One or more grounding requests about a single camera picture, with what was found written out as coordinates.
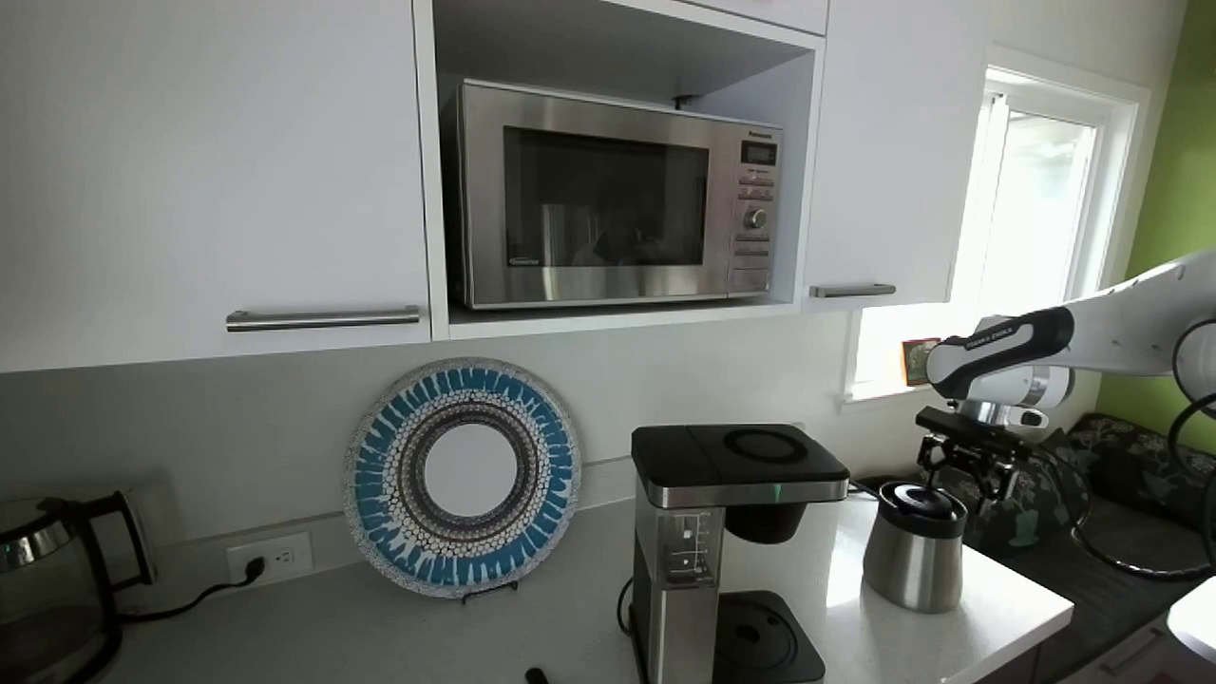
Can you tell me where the small dark picture frame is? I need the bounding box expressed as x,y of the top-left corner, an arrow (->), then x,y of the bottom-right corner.
901,337 -> 939,386

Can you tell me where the steel kettle with black lid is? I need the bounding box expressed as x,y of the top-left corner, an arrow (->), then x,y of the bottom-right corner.
861,478 -> 965,613

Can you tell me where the white wall power outlet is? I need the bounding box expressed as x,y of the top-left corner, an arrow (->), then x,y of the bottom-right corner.
227,530 -> 313,586

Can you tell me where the glass kettle black handle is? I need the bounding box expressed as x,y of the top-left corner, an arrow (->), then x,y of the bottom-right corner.
0,495 -> 152,684

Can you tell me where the blue white decorative plate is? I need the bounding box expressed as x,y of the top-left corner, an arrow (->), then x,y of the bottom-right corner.
341,359 -> 583,600

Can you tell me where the white left cabinet door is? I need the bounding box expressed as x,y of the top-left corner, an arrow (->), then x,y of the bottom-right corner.
0,0 -> 429,372

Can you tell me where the black steel coffee maker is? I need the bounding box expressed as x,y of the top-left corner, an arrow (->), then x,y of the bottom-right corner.
627,427 -> 849,684

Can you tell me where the dark floral cushion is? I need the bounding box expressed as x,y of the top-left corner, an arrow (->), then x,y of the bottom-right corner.
965,413 -> 1212,551

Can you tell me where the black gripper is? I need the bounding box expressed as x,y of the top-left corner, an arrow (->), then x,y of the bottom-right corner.
914,406 -> 1034,505

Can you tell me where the white upper cabinet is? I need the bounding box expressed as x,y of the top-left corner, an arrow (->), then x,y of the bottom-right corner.
420,0 -> 992,337

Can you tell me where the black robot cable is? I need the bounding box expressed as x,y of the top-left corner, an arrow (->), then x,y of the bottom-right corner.
1068,314 -> 1216,586

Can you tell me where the window with white frame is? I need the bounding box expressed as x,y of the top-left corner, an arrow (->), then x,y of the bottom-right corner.
849,48 -> 1146,397

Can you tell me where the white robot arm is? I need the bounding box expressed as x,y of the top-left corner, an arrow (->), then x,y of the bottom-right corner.
904,250 -> 1216,495

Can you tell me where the black power cable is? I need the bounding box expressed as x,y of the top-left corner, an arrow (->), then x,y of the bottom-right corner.
116,553 -> 274,628

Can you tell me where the stainless steel microwave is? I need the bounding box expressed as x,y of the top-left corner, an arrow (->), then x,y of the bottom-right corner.
453,81 -> 779,311

